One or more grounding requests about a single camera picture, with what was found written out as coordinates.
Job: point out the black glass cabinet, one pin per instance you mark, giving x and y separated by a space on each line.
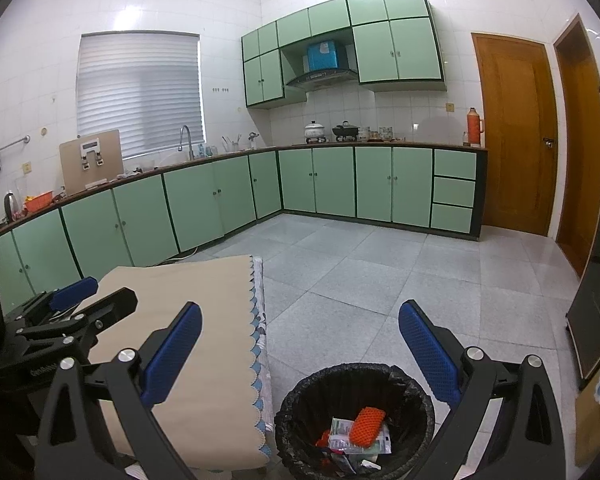
597 320

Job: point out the orange foam fruit net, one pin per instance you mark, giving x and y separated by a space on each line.
324 439
367 425

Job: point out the black range hood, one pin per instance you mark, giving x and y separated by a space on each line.
322 79

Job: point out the wooden door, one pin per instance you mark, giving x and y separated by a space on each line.
510 135
577 160

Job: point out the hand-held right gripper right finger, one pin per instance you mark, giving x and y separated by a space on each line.
425 350

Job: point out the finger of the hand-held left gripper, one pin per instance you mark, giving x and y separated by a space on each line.
72 292
110 305

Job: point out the orange plastic basin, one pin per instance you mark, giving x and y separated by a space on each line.
39 202

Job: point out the white cooking pot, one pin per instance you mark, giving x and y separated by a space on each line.
315 132

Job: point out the steel electric kettle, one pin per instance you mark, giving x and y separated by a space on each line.
11 206

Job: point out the large green white packet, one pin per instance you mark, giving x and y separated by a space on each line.
340 435

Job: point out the black wok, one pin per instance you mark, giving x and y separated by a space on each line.
345 132

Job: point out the orange thermos flask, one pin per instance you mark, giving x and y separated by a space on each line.
475 127

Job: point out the metal kitchen faucet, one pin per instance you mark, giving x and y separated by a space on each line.
189 145

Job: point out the brown board with white holder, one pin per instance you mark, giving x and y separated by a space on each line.
72 170

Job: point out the green upper wall cabinets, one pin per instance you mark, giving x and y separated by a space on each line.
400 50

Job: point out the table with beige cloth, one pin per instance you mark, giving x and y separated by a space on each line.
190 280

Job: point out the blue box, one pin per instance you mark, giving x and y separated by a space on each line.
325 55

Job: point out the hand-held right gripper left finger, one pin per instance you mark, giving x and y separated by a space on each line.
172 355

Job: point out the black lined trash bin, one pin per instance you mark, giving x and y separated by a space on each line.
300 410

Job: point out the green lower kitchen cabinets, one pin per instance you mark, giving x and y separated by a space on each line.
330 180

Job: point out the metal towel bar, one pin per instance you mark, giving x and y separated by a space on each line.
12 144

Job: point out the white window blind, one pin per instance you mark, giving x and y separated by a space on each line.
135 95

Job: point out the utensil holder with chopsticks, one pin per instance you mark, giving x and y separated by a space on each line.
232 146

